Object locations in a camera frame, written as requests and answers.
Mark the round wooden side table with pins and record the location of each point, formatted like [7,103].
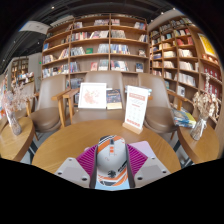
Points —
[198,148]
[15,143]

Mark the white framed picture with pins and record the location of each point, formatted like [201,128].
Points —
[92,96]

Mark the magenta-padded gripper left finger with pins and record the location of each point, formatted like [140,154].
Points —
[86,160]

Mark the white sign on wooden base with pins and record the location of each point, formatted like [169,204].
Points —
[136,106]

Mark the white and orange computer mouse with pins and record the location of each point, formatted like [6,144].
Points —
[111,160]

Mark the tall wooden bookshelf with poster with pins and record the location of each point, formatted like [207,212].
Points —
[176,53]

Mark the beige armchair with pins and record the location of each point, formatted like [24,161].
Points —
[100,76]
[48,100]
[156,96]

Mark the stack of blue books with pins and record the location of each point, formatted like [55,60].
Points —
[182,118]

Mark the white hanging ceiling sign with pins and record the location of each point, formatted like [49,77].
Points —
[35,27]

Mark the blue-pink gradient mouse pad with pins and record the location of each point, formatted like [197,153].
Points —
[146,148]

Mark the glass vase with dried flowers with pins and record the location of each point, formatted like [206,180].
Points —
[198,128]
[14,125]

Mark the distant wooden bookshelf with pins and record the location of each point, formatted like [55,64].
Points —
[19,68]

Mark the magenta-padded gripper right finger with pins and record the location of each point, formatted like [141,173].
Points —
[137,160]

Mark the wide wooden bookshelf unit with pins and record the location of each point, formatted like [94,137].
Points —
[96,40]

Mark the dark book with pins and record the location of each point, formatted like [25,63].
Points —
[114,98]

